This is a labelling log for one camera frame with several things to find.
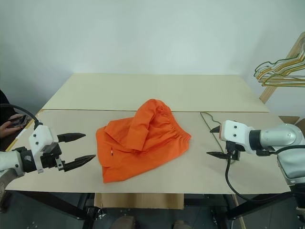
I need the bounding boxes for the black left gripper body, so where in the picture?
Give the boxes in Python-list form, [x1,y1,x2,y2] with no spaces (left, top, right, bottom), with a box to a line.
[40,142,67,171]

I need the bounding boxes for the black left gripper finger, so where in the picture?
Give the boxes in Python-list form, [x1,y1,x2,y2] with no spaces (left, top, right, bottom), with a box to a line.
[57,132,86,144]
[63,154,96,172]

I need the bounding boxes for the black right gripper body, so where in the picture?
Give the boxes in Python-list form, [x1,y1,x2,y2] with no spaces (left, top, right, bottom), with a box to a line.
[225,140,240,162]

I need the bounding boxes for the thin wire hanger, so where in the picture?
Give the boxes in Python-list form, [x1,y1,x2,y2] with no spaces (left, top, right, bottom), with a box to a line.
[200,111,226,153]

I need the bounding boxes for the orange shorts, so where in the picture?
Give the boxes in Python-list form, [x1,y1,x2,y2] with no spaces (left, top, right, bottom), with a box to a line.
[95,99,192,184]

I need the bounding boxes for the bystander's bare hand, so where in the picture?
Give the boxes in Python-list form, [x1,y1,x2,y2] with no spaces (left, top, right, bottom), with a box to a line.
[0,120,24,131]

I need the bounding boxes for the brown cardboard box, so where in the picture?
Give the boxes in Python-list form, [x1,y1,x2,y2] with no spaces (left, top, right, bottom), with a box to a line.
[278,115,305,135]

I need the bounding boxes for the wooden clothes rack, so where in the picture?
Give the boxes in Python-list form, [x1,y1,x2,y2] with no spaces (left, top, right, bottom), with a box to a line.
[259,32,305,104]

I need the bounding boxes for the bystander's dark sleeve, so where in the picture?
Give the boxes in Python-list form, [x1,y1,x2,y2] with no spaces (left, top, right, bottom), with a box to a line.
[0,89,11,125]

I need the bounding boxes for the cardboard sheet under table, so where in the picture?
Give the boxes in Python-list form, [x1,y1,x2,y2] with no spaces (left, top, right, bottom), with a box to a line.
[94,192,184,210]

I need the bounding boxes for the dark rounded shoe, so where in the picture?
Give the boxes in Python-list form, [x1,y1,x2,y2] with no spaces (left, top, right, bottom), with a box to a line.
[111,216,137,229]

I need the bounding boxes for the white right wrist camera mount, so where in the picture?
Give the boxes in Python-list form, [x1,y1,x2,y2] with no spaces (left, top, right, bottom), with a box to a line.
[218,120,256,155]

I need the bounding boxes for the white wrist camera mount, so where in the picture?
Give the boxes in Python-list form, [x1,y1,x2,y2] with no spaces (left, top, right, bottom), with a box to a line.
[218,120,256,155]
[29,125,58,174]

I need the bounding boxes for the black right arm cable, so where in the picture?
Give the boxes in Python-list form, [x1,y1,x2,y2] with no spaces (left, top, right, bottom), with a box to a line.
[225,145,305,201]

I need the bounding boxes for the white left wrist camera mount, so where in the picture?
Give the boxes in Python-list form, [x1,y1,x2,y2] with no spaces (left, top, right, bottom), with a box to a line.
[29,125,58,174]

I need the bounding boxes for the black table frame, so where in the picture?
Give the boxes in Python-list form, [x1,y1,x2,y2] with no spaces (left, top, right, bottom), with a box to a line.
[7,190,298,220]

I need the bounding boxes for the bunch of wire hangers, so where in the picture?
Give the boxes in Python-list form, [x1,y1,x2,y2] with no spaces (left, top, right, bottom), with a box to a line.
[256,47,305,88]

